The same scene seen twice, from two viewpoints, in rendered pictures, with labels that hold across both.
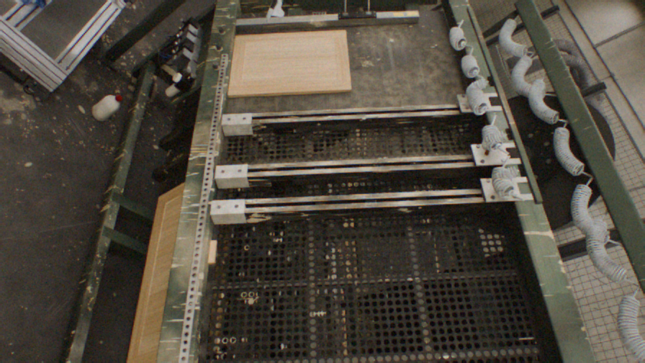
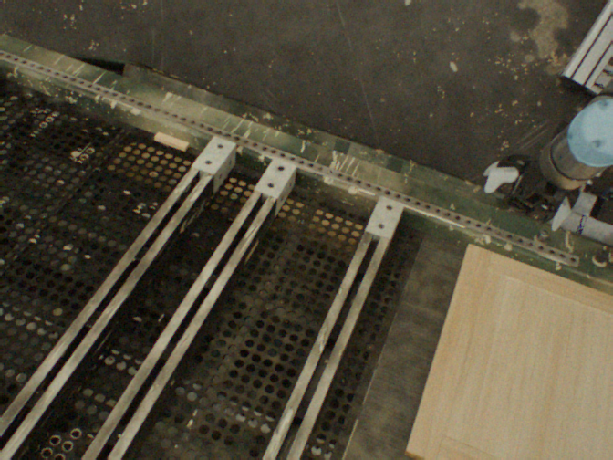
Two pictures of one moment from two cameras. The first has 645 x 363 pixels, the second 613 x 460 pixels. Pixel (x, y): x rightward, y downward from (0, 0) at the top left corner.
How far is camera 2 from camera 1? 1.70 m
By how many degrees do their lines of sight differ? 59
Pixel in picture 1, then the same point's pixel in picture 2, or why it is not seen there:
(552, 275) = not seen: outside the picture
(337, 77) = (455, 441)
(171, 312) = (110, 78)
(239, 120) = (379, 218)
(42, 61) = (597, 44)
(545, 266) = not seen: outside the picture
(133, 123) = not seen: hidden behind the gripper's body
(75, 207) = (399, 130)
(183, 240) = (199, 110)
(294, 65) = (524, 375)
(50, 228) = (366, 95)
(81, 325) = (225, 103)
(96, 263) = (298, 128)
